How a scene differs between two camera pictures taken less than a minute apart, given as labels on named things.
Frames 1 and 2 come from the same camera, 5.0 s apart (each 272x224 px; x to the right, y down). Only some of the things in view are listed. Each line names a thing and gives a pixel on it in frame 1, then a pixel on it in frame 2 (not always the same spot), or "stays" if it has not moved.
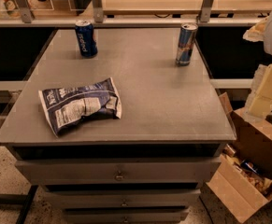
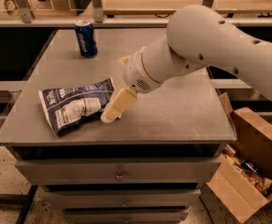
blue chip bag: (66, 105) stays
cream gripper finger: (256, 33) → (136, 75)
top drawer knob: (120, 177) stays
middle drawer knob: (124, 204) stays
